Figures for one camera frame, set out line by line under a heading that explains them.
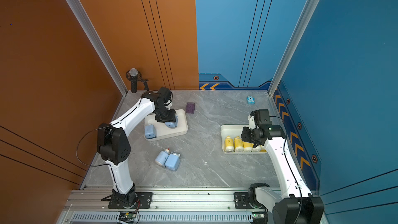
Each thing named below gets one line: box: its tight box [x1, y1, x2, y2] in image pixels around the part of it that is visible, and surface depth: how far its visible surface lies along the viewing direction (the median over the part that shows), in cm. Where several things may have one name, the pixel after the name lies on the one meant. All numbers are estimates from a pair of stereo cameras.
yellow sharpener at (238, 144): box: [234, 135, 244, 153], surface depth 86 cm
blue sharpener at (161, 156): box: [154, 148, 170, 166], surface depth 81 cm
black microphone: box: [125, 67, 142, 94], surface depth 101 cm
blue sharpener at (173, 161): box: [164, 152, 181, 171], surface depth 81 cm
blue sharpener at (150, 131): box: [144, 124, 156, 140], surface depth 91 cm
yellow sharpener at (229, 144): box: [224, 135, 235, 153], surface depth 86 cm
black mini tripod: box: [143, 78, 150, 92], surface depth 104 cm
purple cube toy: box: [185, 102, 195, 114], surface depth 107 cm
